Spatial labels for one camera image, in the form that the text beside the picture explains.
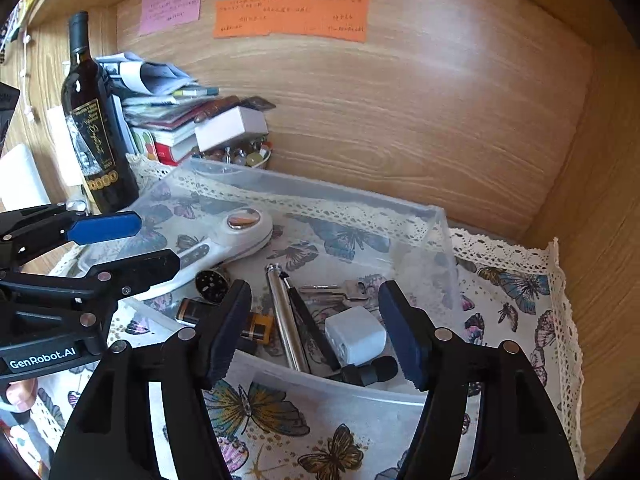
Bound bowl of beads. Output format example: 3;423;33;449
200;140;273;170

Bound silver metal tube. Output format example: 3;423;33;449
265;262;311;373

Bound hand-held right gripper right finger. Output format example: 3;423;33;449
377;280;586;480

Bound rolled printed papers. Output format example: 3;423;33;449
95;51;198;97

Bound white handheld massager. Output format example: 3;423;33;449
132;207;275;302

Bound round black metal disc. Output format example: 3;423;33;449
195;270;232;305

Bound clear plastic storage box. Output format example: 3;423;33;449
75;156;461;411

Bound brown gold lighter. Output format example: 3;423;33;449
176;297;275;345

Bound white cable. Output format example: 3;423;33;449
22;30;38;121

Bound white charger adapter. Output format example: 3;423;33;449
325;307;388;365

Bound butterfly print lace cloth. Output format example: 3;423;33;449
30;152;586;480

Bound pink paper note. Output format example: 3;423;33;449
139;0;203;37

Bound stack of books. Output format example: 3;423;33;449
122;87;221;167

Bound orange paper note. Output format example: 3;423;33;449
212;0;370;41

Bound dark wine bottle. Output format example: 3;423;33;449
61;11;141;215

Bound person's left hand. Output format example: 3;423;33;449
0;379;40;413

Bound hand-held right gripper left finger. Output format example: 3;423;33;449
47;280;253;480

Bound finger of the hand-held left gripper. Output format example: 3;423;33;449
0;249;182;311
0;202;143;268

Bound silver keys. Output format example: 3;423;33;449
299;280;371;306

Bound small white box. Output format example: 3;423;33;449
194;106;268;153

